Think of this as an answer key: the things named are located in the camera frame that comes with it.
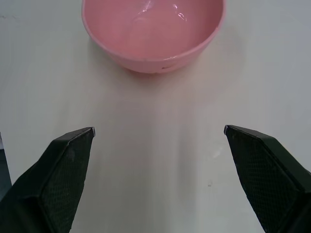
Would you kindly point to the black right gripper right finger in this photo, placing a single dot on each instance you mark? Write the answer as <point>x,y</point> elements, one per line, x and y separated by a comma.
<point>269,177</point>

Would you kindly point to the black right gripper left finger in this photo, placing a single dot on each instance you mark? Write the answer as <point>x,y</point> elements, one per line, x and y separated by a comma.
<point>56,184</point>

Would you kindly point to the pink plastic bowl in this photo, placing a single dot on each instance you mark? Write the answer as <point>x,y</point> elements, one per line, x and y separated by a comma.
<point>153,34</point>

